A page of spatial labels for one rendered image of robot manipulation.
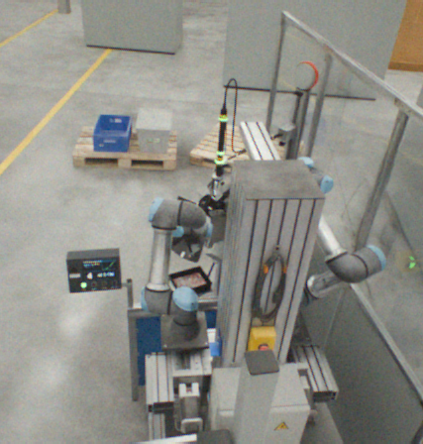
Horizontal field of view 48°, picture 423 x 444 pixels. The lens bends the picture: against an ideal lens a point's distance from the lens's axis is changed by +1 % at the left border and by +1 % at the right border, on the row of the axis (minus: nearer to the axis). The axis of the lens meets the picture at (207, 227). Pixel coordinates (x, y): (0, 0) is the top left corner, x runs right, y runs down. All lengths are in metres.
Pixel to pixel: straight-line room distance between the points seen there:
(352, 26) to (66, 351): 6.35
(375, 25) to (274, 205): 6.87
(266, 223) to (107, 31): 8.71
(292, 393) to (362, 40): 6.85
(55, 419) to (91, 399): 0.24
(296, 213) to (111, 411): 2.18
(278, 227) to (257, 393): 0.81
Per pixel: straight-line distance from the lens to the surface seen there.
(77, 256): 2.43
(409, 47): 10.53
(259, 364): 0.75
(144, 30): 9.82
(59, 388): 3.47
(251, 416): 0.83
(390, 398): 2.66
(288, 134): 3.03
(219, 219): 2.73
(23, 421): 3.38
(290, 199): 1.45
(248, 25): 7.99
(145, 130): 5.55
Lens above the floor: 2.78
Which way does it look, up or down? 36 degrees down
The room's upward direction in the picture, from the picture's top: 4 degrees clockwise
